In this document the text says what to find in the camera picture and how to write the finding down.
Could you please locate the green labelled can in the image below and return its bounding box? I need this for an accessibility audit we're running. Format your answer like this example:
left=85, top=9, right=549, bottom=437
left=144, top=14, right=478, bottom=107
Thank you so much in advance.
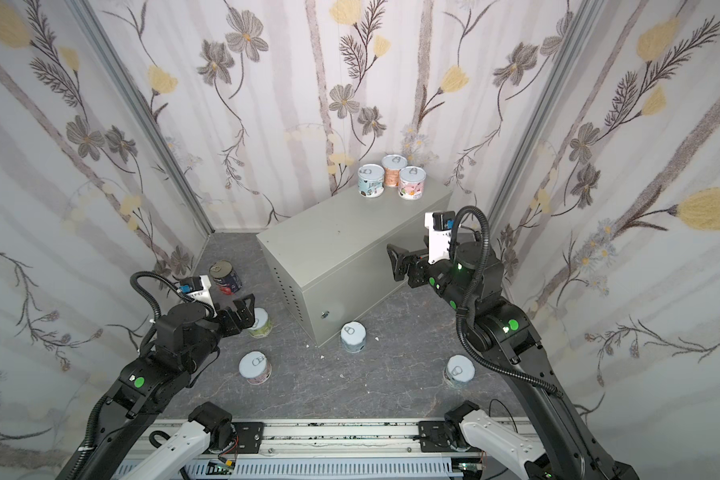
left=247, top=307, right=272, bottom=338

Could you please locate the light blue can near cabinet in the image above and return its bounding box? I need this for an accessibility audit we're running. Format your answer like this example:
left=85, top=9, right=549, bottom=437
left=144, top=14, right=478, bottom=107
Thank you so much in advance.
left=340, top=321, right=366, bottom=353

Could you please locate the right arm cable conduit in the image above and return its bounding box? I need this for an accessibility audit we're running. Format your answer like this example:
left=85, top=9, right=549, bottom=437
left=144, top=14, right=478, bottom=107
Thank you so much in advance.
left=449, top=205, right=562, bottom=397

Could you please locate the white slotted cable duct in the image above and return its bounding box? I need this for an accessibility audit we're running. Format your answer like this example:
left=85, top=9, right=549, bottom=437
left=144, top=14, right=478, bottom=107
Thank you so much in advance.
left=185, top=458, right=463, bottom=479

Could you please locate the pink fruit labelled can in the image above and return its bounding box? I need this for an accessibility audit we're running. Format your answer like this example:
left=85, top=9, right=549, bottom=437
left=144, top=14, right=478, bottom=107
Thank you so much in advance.
left=398, top=166, right=427, bottom=201

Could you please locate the teal labelled white-lid can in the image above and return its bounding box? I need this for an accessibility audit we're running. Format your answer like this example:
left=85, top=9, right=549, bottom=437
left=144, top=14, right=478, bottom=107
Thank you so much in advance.
left=357, top=163, right=385, bottom=198

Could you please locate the grey metal cabinet box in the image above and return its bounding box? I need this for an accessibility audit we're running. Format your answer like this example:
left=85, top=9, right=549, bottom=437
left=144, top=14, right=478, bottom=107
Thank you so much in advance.
left=257, top=183, right=451, bottom=346

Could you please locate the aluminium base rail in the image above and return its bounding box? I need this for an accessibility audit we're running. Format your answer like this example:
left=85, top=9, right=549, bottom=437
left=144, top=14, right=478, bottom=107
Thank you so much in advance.
left=113, top=415, right=547, bottom=480

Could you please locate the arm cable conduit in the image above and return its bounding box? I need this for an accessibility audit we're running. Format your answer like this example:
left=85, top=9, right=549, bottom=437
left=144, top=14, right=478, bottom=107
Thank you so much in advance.
left=449, top=205, right=562, bottom=397
left=129, top=271, right=184, bottom=325

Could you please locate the white-lid can front right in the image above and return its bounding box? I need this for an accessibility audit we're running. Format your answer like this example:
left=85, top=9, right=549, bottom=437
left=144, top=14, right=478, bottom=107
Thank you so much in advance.
left=443, top=355, right=476, bottom=388

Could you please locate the orange labelled can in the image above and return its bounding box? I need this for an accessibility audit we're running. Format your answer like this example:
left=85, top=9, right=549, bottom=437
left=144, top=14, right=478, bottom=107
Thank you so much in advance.
left=381, top=154, right=408, bottom=188

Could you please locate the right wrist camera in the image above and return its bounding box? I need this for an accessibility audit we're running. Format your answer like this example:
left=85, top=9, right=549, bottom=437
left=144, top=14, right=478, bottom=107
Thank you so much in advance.
left=424, top=211, right=456, bottom=264

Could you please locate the pink labelled white-lid can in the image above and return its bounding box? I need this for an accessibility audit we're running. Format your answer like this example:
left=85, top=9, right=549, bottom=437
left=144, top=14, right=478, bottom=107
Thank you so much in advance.
left=238, top=351, right=272, bottom=385

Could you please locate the dark blue tomato can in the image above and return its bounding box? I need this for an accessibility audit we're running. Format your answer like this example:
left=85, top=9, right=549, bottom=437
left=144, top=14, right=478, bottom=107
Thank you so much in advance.
left=209, top=260, right=242, bottom=295

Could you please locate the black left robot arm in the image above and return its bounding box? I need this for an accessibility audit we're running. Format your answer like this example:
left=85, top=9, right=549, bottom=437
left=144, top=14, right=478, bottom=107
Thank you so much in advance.
left=58, top=294, right=255, bottom=479

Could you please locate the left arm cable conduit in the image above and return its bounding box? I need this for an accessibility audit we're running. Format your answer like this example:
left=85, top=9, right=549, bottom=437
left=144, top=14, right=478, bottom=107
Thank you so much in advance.
left=129, top=271, right=184, bottom=325

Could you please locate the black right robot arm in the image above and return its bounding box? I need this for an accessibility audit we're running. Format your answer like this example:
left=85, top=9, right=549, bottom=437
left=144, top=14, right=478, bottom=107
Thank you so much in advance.
left=387, top=242, right=638, bottom=479

